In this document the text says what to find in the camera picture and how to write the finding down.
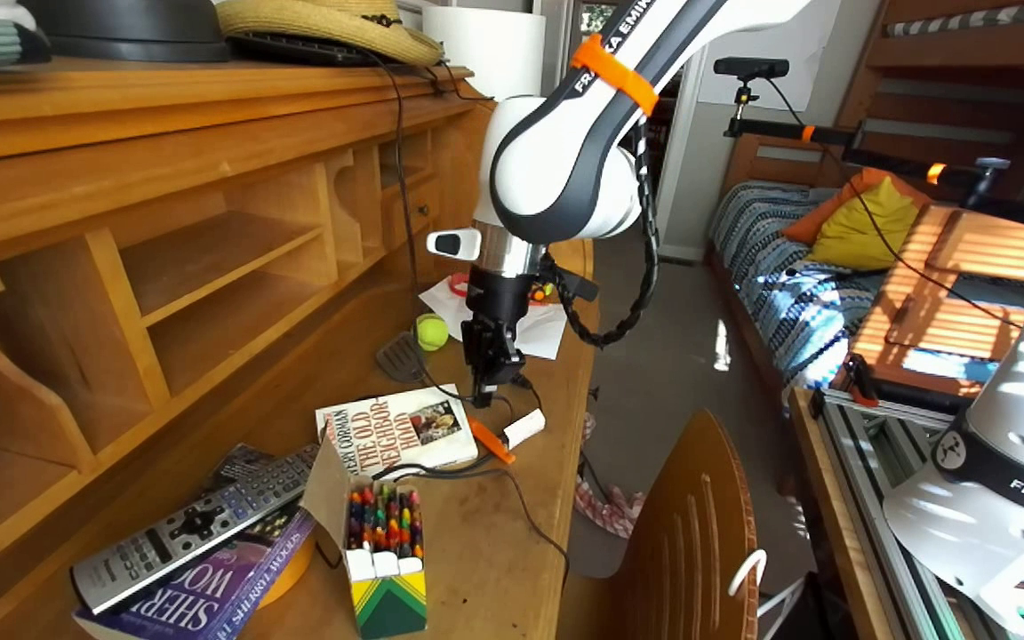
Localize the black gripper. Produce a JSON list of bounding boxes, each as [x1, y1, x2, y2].
[[460, 262, 536, 410]]

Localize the white paper sheet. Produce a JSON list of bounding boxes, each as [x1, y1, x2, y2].
[[420, 275, 571, 363]]

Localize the orange plastic cylinder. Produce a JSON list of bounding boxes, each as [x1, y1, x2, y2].
[[465, 415, 519, 469]]

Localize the yellow-green tennis ball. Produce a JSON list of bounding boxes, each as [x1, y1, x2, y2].
[[412, 309, 452, 356]]

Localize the slotted metal spatula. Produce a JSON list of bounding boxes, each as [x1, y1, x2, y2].
[[373, 330, 427, 386]]

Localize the white paperback book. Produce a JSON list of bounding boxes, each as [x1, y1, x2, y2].
[[313, 386, 485, 480]]

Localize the red white striped cloth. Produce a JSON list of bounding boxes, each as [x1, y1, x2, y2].
[[571, 474, 646, 543]]

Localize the wooden chair back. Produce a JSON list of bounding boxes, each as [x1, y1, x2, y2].
[[558, 407, 766, 640]]

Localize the crayon box yellow green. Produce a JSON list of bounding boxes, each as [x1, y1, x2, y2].
[[300, 439, 435, 640]]

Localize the bed with striped blanket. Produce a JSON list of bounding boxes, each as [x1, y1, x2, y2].
[[704, 176, 1024, 420]]

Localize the grey remote control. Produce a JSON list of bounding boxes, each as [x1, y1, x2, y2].
[[66, 446, 319, 618]]

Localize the orange pillow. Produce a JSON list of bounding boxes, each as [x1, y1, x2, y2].
[[777, 165, 932, 249]]

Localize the purple Sherlock book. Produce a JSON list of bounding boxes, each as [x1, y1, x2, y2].
[[75, 508, 319, 640]]

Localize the robot mounting cart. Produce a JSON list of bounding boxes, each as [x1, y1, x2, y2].
[[790, 377, 979, 640]]

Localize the straw hat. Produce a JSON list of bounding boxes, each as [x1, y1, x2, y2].
[[209, 0, 447, 70]]

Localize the yellow pillow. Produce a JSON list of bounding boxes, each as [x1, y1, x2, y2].
[[807, 176, 924, 275]]

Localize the wooden roll-top desk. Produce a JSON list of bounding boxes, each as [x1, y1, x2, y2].
[[0, 56, 603, 640]]

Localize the wooden slatted board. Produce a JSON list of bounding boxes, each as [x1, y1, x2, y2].
[[845, 201, 1024, 407]]

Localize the thin black cable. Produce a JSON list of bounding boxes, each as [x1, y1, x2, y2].
[[492, 465, 571, 562]]

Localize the white cord loop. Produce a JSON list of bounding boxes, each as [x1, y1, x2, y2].
[[726, 543, 807, 640]]

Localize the orange strap on arm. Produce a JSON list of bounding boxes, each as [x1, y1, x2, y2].
[[566, 34, 660, 119]]

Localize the black camera stand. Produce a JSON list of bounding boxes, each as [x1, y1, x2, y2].
[[721, 76, 1012, 201]]

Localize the black stereo camera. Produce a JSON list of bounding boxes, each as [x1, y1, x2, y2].
[[712, 54, 792, 87]]

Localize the wooden bunk bed frame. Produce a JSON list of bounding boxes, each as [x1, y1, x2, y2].
[[834, 0, 1024, 224]]

